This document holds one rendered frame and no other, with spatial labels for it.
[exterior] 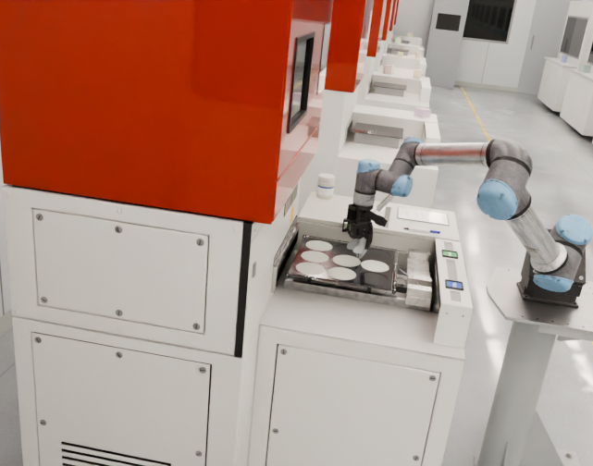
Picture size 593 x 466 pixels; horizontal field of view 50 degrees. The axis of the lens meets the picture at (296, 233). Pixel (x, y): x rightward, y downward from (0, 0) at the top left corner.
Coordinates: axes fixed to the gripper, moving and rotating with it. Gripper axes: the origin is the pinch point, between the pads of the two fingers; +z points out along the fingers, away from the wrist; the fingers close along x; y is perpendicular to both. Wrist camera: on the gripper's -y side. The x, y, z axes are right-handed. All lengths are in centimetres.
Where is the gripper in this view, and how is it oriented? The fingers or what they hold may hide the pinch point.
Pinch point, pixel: (360, 255)
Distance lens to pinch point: 231.7
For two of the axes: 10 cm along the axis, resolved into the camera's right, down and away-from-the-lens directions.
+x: 5.3, 3.6, -7.7
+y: -8.5, 1.2, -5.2
